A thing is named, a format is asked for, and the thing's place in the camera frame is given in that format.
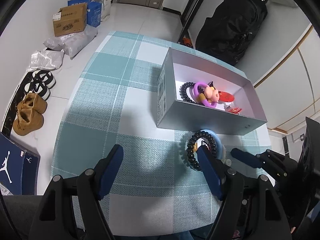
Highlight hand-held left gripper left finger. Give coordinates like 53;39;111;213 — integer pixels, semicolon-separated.
29;144;125;240

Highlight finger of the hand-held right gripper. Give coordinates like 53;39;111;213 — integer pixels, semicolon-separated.
230;148;290;180

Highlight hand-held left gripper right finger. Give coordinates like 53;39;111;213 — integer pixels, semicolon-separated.
197;145;293;240

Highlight black bead bracelet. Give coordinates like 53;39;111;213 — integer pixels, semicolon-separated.
186;131;218;172

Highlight light blue ring bracelet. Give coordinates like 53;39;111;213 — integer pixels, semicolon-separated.
192;129;227;171

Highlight grey cardboard box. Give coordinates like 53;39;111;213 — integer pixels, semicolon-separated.
156;47;268;136

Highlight red round badge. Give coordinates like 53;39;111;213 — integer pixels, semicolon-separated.
217;91;236;104

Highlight pink-faced doll charm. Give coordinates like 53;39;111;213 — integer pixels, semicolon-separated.
203;81;221;103

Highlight purple ring bracelet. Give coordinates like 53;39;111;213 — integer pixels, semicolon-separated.
192;81;218;108

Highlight black spiral hair tie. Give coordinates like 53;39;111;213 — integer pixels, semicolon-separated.
179;81;198;103

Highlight teal checked tablecloth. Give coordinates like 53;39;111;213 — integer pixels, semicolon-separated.
51;31;272;240

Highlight navy shoe box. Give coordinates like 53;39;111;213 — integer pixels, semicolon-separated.
0;132;41;196

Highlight brown boot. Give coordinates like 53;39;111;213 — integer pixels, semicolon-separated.
12;108;44;136
19;92;48;115

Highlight white panelled wardrobe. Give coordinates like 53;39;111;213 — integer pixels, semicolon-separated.
252;25;320;133

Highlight grey fabric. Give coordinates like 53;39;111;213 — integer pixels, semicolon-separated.
2;194;47;240

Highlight black and white sneaker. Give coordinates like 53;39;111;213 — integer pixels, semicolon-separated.
31;70;56;89
24;80;51;100

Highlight black marbled board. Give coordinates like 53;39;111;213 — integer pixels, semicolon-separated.
0;47;48;133

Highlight orange item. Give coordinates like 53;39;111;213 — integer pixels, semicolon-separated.
181;37;195;50

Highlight black backpack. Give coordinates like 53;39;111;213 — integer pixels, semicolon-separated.
195;0;268;67

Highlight silver mailer bag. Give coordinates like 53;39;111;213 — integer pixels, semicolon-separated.
28;50;65;72

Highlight large grey mailer bag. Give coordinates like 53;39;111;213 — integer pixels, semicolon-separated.
64;26;98;59

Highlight small grey mailer bag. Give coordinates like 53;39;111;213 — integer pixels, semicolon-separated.
43;37;66;52

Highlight black metal stand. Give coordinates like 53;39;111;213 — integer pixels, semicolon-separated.
177;0;209;45

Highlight brown cardboard box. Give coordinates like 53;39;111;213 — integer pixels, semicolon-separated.
52;3;88;37

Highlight blue cardboard box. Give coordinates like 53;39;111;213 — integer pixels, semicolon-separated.
67;0;103;28

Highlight white sack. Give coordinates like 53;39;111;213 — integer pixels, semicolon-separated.
100;0;112;22

